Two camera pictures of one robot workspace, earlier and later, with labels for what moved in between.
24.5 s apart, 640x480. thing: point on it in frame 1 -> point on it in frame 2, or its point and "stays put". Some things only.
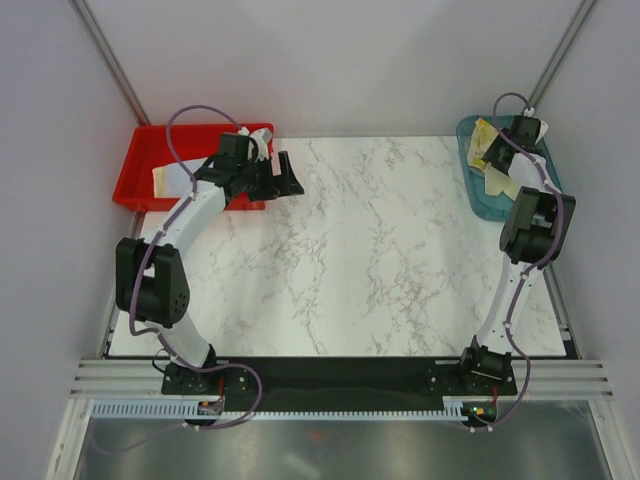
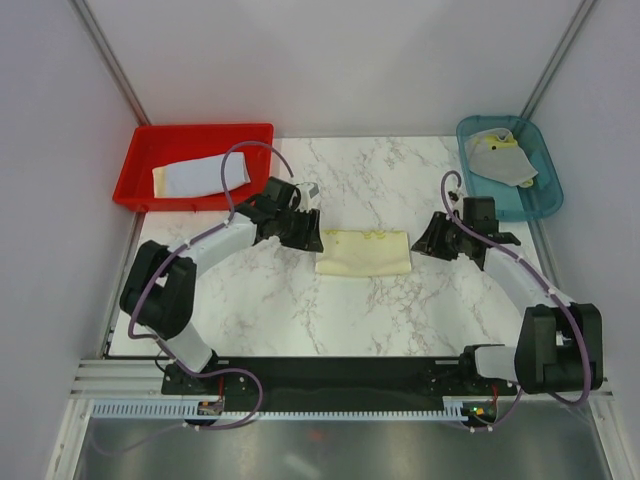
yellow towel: [159, 181] stays put
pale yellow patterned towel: [497, 181] -> [364, 252]
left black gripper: [276, 186] -> [308, 239]
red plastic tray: [148, 148] stays put
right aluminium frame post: [560, 51] stays put
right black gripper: [492, 155] -> [430, 241]
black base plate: [340, 381] stays put
